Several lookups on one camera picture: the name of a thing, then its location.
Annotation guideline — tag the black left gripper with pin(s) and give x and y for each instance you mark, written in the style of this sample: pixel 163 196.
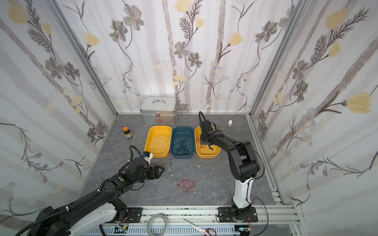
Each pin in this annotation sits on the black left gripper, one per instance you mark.
pixel 154 172

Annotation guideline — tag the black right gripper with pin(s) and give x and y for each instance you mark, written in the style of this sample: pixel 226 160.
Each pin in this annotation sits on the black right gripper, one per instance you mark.
pixel 205 135

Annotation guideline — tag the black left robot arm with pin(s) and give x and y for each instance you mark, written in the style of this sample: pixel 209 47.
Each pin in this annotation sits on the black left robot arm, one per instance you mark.
pixel 61 221

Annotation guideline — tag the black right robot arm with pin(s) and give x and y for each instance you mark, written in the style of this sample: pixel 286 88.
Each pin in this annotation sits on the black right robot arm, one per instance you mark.
pixel 244 165

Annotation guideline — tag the right yellow plastic bin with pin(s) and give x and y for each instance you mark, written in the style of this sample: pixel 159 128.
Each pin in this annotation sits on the right yellow plastic bin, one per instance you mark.
pixel 203 151

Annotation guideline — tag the yellow plastic bin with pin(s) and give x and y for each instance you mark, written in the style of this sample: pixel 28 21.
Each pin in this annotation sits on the yellow plastic bin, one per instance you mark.
pixel 158 141
pixel 203 151

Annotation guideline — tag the dark teal plastic bin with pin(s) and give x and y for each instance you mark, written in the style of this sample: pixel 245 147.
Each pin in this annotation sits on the dark teal plastic bin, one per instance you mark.
pixel 182 142

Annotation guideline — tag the left yellow plastic bin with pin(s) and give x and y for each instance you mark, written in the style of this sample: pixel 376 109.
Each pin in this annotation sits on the left yellow plastic bin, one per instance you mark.
pixel 158 141

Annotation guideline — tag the brown bottle orange cap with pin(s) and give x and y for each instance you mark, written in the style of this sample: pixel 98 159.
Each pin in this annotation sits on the brown bottle orange cap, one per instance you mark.
pixel 127 133

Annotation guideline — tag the silver aluminium first-aid case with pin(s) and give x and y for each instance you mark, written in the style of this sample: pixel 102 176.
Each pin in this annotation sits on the silver aluminium first-aid case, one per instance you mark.
pixel 159 110

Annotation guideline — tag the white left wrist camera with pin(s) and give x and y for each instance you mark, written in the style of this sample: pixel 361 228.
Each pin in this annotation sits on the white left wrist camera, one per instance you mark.
pixel 147 156

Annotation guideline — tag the scissors on rail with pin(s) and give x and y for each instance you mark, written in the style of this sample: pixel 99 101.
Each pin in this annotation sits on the scissors on rail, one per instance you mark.
pixel 201 230

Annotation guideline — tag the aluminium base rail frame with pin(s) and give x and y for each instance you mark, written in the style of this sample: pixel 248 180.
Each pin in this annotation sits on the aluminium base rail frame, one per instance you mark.
pixel 169 221

